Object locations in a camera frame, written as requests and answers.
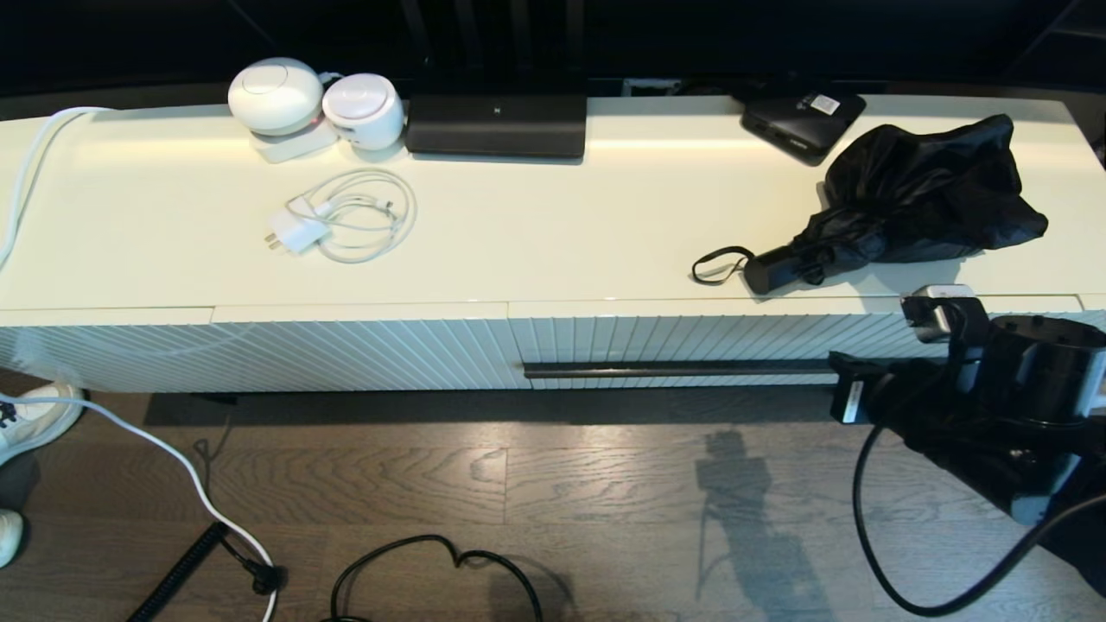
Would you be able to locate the white sneaker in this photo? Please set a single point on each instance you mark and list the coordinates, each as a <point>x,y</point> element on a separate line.
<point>43,415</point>
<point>9,537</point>

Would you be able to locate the black router with antennas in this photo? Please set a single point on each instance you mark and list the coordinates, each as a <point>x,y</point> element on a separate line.
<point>497,126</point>

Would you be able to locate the black folding umbrella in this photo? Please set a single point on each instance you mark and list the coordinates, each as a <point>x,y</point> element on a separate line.
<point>916,190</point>

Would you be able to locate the white slatted cabinet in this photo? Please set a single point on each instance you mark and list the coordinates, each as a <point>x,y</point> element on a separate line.
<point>518,246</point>

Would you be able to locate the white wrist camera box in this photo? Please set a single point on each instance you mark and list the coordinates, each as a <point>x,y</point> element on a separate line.
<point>933,311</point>

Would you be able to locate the white charger adapter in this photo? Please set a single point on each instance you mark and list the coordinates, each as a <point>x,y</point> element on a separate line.
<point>298,232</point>

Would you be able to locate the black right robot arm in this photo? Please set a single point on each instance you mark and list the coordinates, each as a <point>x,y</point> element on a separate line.
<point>1045,371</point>

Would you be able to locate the cream ribbed-front drawer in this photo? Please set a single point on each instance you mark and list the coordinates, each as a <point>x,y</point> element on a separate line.
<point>691,337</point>

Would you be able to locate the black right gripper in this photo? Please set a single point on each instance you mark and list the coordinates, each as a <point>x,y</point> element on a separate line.
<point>937,389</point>

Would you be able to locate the small white round device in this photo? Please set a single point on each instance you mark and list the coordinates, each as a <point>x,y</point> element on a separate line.
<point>365,109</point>

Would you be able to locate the black set-top box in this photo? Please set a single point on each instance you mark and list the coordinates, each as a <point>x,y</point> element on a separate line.
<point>799,121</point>

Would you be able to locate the large white round device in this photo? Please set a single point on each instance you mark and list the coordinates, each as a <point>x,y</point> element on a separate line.
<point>275,97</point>

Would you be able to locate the white wall socket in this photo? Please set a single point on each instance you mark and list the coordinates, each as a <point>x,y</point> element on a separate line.
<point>648,85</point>

